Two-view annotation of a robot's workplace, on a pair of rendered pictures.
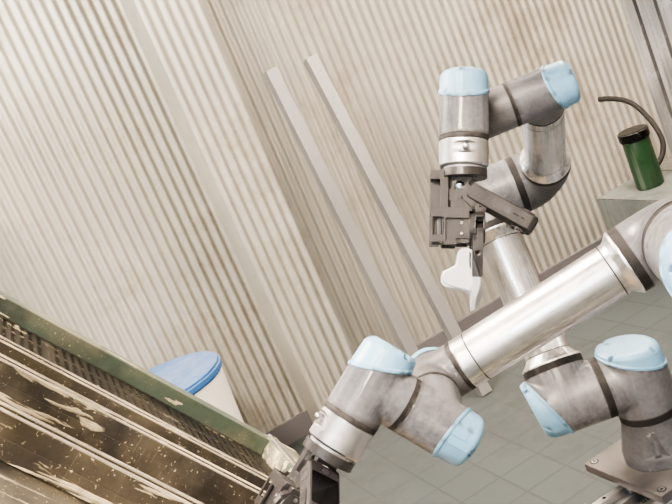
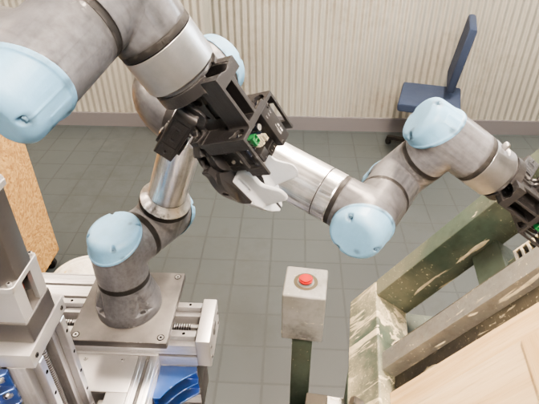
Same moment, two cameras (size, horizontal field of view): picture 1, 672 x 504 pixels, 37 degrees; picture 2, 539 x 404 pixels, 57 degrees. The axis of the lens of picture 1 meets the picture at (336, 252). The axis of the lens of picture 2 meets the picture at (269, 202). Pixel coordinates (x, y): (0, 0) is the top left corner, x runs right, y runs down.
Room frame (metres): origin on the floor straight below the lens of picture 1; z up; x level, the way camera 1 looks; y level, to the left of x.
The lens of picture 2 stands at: (1.88, 0.03, 1.92)
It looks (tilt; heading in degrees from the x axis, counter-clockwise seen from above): 35 degrees down; 202
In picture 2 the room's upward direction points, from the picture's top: straight up
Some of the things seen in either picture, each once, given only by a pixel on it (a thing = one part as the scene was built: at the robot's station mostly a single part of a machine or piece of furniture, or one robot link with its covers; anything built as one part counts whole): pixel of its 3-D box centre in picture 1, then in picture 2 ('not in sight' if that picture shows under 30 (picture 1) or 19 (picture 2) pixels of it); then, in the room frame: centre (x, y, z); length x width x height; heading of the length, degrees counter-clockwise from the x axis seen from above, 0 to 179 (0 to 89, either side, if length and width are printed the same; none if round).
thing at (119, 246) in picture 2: not in sight; (119, 248); (1.24, -0.59, 1.20); 0.13 x 0.12 x 0.14; 171
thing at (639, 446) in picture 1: (655, 426); not in sight; (1.72, -0.42, 1.09); 0.15 x 0.15 x 0.10
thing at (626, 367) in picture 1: (632, 374); not in sight; (1.72, -0.42, 1.20); 0.13 x 0.12 x 0.14; 83
